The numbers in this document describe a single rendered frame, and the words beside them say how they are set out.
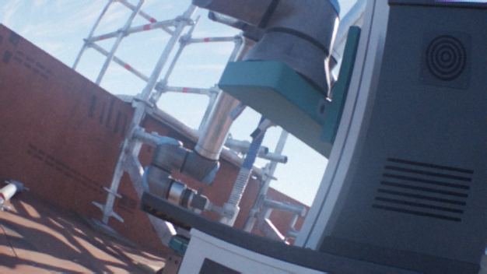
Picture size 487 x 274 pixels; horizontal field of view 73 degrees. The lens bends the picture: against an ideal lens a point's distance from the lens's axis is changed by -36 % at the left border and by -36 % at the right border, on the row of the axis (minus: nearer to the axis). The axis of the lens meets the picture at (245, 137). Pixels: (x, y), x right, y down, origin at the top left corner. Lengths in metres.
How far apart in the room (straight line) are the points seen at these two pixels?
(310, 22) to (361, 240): 0.50
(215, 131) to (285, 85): 0.82
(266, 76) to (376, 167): 0.30
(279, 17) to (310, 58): 0.12
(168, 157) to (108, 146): 0.75
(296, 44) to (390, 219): 0.44
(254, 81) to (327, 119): 0.17
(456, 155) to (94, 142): 2.00
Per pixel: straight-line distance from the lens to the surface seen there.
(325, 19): 1.00
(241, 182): 1.72
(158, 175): 1.72
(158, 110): 2.42
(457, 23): 0.79
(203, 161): 1.71
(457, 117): 0.68
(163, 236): 1.91
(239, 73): 0.94
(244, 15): 1.00
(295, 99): 0.90
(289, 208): 2.90
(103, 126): 2.37
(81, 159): 2.33
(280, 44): 0.94
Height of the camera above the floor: 0.31
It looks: 11 degrees up
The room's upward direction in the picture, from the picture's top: 21 degrees clockwise
